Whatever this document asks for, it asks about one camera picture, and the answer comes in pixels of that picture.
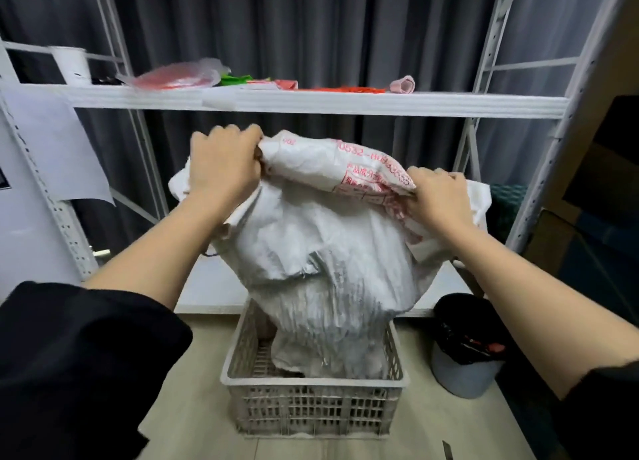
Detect person's left hand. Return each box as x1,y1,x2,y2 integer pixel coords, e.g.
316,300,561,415
188,123,264,211

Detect person's right hand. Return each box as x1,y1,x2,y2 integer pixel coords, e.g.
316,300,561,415
405,167,475,236

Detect white woven sack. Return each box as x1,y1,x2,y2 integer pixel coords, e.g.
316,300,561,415
168,129,493,380

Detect person's left forearm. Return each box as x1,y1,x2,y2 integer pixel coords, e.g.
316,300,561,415
82,197,236,311

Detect person's right forearm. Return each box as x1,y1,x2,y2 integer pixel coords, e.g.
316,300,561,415
449,225,639,401

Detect clear plastic bag red contents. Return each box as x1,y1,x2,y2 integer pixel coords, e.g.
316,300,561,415
115,58,232,91

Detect large blue-printed cardboard box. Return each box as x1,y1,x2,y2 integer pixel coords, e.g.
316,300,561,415
524,210,639,326

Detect person's black left sleeve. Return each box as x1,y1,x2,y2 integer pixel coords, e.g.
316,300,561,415
0,280,193,460

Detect person's black sleeve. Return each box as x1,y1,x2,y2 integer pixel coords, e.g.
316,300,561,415
0,280,193,460
558,360,639,460

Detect person's black right sleeve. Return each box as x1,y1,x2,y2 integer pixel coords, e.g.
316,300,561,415
558,360,639,460

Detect white tape strip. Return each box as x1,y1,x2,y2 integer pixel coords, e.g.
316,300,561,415
202,87,240,111

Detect green mesh bundle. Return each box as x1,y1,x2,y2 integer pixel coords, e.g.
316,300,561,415
487,184,528,244

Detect white metal shelf rack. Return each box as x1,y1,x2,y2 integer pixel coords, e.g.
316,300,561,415
0,0,635,318

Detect pile of red ties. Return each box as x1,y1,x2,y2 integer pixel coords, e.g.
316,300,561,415
299,86,386,94

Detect grey curtain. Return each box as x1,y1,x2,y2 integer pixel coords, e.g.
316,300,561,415
0,0,615,256

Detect white paper sheet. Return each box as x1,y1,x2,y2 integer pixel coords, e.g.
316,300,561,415
2,87,116,206

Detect white paper cup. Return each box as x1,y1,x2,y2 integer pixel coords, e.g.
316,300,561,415
48,45,93,86

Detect white plastic slotted basket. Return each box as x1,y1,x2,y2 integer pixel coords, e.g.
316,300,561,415
220,297,410,438

